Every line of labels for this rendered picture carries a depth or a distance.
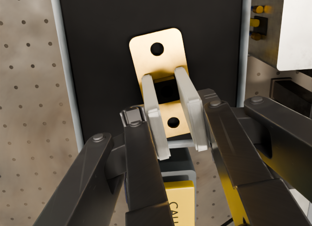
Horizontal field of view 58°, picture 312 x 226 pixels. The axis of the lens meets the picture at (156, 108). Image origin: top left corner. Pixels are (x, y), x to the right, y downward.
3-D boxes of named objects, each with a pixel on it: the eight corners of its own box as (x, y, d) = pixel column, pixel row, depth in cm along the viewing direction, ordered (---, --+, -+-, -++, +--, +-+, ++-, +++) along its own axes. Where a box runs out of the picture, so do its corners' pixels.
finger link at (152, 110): (171, 158, 15) (158, 162, 15) (159, 110, 22) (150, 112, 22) (159, 109, 14) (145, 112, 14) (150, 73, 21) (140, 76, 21)
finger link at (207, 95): (210, 126, 13) (276, 112, 13) (192, 91, 17) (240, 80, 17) (215, 154, 13) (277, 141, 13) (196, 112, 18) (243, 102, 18)
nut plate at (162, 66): (198, 129, 23) (201, 135, 22) (153, 139, 23) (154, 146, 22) (179, 25, 20) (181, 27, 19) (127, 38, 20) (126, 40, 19)
